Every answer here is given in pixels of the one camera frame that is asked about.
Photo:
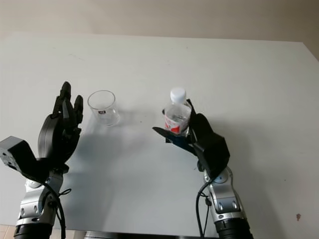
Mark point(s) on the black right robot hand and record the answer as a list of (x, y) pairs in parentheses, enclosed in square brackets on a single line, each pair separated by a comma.
[(203, 129)]

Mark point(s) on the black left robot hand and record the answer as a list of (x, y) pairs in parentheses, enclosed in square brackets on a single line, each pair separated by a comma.
[(56, 137)]

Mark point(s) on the clear plastic water bottle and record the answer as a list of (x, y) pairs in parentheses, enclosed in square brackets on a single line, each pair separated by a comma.
[(175, 114)]

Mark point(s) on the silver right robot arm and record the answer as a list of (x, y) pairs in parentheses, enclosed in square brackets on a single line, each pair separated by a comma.
[(228, 201)]

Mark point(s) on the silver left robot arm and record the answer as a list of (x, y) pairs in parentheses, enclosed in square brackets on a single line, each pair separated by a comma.
[(32, 201)]

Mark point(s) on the clear glass cup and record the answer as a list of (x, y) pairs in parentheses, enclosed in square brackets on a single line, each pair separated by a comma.
[(104, 112)]

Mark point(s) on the black robot torso edge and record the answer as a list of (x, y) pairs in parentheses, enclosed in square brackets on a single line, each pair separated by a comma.
[(149, 236)]

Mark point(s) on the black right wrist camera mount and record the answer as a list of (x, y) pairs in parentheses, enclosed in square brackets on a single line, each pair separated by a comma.
[(216, 154)]

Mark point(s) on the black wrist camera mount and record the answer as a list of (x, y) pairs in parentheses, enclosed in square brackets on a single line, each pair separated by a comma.
[(15, 154), (216, 154)]

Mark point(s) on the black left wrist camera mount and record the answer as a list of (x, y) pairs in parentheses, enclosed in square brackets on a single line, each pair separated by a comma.
[(15, 154)]

